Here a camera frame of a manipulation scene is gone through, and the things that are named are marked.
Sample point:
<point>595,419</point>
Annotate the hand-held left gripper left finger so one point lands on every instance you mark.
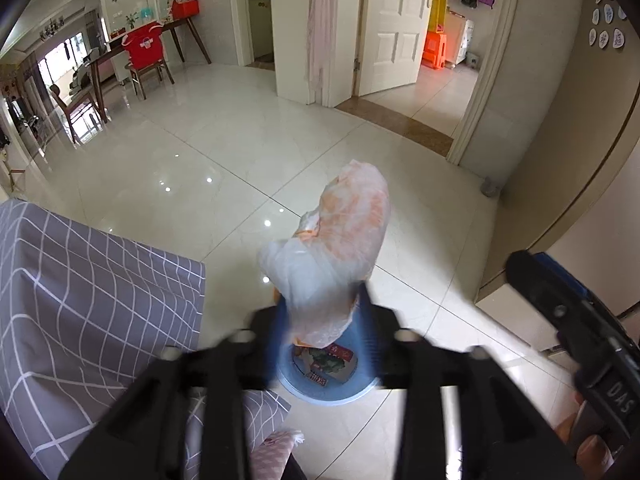
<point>277,347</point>

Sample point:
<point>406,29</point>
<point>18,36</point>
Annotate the chair with red cover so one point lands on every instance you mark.
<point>146,46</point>

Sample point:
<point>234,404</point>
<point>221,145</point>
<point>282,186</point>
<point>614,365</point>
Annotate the grey checked tablecloth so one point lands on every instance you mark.
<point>75,285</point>

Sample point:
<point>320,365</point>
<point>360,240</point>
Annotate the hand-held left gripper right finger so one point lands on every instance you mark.
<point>371,350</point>

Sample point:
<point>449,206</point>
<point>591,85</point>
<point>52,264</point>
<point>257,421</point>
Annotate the grey door stopper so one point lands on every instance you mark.
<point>490,188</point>

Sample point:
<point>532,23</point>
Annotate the blue round plastic bin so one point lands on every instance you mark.
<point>302,392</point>

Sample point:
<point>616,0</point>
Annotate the orange plastic stool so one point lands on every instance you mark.
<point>434,47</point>

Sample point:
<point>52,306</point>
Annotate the red green wrapper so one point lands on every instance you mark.
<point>325,360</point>

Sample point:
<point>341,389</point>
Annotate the wooden chair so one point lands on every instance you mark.
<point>62,102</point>

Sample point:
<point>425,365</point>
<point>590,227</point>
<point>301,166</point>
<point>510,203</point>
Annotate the person's right hand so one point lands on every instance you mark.
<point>595,452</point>

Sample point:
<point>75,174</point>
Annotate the white cabinet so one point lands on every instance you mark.
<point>460,37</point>

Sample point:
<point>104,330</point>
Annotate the wooden dining table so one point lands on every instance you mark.
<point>175,25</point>

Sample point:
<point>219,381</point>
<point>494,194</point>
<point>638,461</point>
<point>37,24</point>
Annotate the white orange plastic bag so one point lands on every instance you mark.
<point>345,230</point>

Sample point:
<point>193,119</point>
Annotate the pink curtain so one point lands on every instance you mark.
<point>320,25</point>

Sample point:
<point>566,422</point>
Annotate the white panel door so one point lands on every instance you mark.
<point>395,25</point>

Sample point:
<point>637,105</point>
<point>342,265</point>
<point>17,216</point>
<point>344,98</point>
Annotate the group of white wall stickers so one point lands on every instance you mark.
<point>607,12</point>

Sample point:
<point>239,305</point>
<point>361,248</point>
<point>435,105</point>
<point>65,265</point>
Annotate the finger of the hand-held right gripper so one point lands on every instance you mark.
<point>535,280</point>
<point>562,277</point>

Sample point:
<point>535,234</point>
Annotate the red basket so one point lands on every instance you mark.
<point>186,7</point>

